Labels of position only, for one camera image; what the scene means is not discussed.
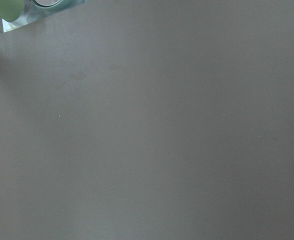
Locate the green cup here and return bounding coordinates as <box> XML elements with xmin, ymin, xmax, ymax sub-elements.
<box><xmin>0</xmin><ymin>0</ymin><xmax>25</xmax><ymax>22</ymax></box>

